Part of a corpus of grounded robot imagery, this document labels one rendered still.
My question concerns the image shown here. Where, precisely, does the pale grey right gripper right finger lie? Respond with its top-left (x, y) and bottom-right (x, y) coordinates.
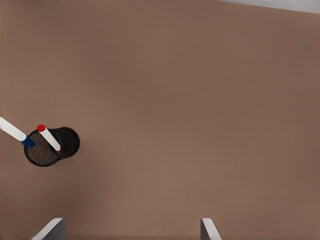
top-left (200, 217), bottom-right (223, 240)

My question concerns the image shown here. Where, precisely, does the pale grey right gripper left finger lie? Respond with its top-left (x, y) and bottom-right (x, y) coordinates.
top-left (31, 217), bottom-right (67, 240)

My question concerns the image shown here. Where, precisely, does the black mesh pen holder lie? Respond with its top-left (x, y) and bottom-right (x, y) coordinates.
top-left (23, 126), bottom-right (81, 168)

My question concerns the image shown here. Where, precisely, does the white marker with red cap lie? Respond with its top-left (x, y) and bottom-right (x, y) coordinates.
top-left (36, 124), bottom-right (62, 154)

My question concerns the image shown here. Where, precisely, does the white marker with blue cap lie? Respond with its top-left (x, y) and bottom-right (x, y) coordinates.
top-left (0, 116), bottom-right (37, 150)

